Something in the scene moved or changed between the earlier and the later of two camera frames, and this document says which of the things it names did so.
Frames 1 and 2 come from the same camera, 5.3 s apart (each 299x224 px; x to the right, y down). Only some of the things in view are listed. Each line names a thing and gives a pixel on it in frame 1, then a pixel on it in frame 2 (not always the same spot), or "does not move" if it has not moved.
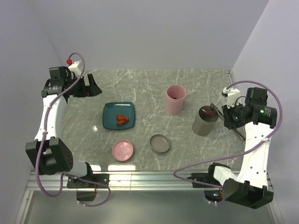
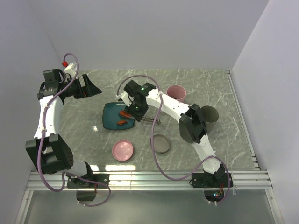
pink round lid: x=122 y=150 does not move
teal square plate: x=111 y=109 does not move
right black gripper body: x=233 y=116 to x=137 y=110
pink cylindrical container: x=174 y=99 does not move
